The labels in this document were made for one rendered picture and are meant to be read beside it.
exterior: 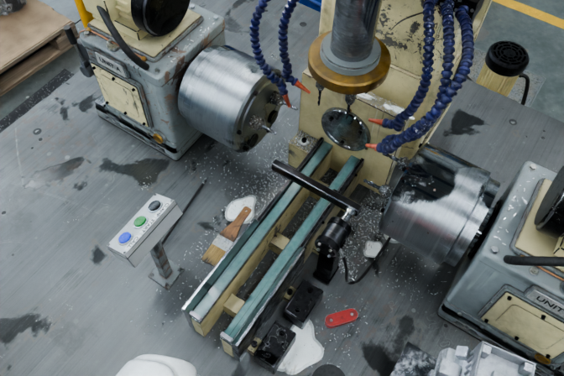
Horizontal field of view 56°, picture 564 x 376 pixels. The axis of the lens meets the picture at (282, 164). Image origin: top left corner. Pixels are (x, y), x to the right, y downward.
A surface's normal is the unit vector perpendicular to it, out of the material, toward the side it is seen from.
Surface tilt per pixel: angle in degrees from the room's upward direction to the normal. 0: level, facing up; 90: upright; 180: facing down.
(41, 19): 0
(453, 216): 35
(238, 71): 2
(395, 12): 90
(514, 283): 90
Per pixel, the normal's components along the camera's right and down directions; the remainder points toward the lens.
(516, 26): 0.02, -0.57
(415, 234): -0.53, 0.54
